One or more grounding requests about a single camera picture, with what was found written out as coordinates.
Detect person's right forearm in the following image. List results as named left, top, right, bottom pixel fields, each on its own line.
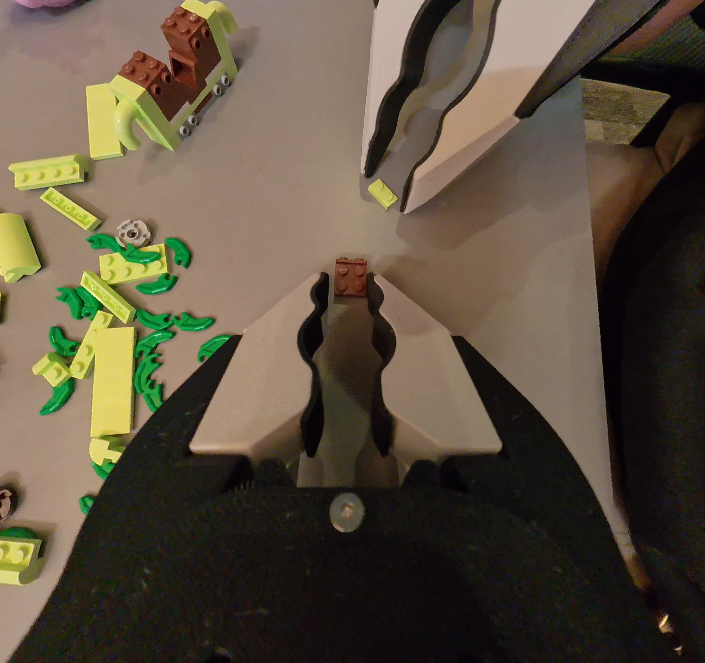
left=578, top=0, right=705, bottom=149

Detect brown and lime brick model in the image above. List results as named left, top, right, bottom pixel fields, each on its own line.
left=108, top=0, right=240, bottom=153

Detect small lime plate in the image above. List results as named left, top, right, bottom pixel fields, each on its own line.
left=368, top=178, right=398, bottom=210

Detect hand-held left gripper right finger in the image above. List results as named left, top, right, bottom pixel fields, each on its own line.
left=366, top=272, right=503, bottom=468

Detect scattered lime bricks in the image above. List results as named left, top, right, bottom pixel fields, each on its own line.
left=0, top=84, right=167, bottom=587

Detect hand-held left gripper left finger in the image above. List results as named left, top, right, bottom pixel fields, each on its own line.
left=189, top=272, right=331, bottom=460

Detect scattered green leaf pieces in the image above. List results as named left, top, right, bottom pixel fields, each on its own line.
left=0, top=233, right=232, bottom=543

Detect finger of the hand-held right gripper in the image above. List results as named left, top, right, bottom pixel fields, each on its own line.
left=400, top=0, right=631, bottom=215
left=361, top=0, right=491, bottom=180

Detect brown square brick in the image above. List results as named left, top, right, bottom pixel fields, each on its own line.
left=334, top=258, right=369, bottom=300

